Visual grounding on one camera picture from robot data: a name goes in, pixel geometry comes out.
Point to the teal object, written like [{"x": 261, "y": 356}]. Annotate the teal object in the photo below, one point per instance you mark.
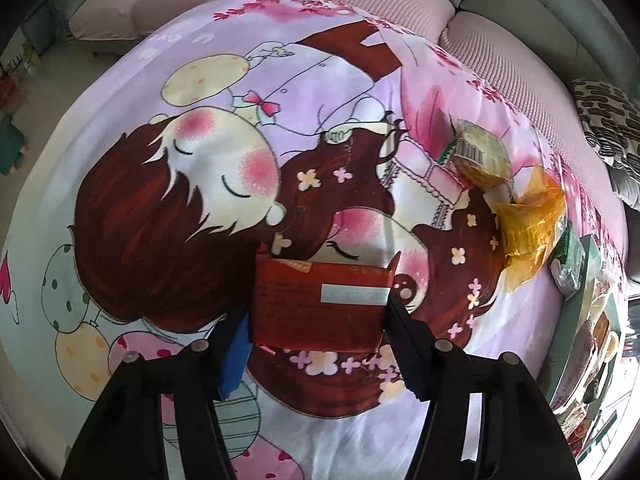
[{"x": 11, "y": 145}]

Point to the round brown pastry packet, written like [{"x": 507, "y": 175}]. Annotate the round brown pastry packet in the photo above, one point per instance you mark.
[{"x": 480, "y": 155}]

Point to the orange snack packet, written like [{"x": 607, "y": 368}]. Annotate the orange snack packet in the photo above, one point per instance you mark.
[{"x": 530, "y": 230}]

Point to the green and white snack packet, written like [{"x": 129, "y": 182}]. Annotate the green and white snack packet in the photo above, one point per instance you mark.
[{"x": 570, "y": 255}]

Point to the pink printed blanket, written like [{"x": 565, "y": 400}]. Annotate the pink printed blanket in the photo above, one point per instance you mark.
[{"x": 150, "y": 210}]

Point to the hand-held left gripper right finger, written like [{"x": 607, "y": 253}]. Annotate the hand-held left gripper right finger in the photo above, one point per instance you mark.
[{"x": 407, "y": 355}]

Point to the red snack box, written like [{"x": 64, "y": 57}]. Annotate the red snack box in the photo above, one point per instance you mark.
[{"x": 320, "y": 322}]

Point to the white tray with teal rim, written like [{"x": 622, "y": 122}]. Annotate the white tray with teal rim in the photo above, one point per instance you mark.
[{"x": 591, "y": 260}]

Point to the black and white patterned pillow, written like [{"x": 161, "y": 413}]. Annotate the black and white patterned pillow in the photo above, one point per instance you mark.
[{"x": 610, "y": 120}]

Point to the grey pillow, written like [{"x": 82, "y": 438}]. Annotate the grey pillow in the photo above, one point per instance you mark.
[{"x": 627, "y": 185}]

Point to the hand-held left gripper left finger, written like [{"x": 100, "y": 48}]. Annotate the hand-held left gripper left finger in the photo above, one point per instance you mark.
[{"x": 235, "y": 360}]

